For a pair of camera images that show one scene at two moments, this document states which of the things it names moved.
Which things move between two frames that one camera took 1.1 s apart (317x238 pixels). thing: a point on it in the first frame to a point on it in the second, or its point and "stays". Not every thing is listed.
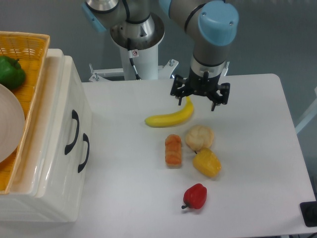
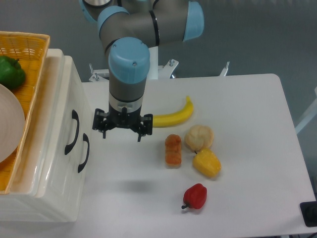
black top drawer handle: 75,115 stays
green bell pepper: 12,75 stays
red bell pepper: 195,196 stays
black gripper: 202,86 to 132,120
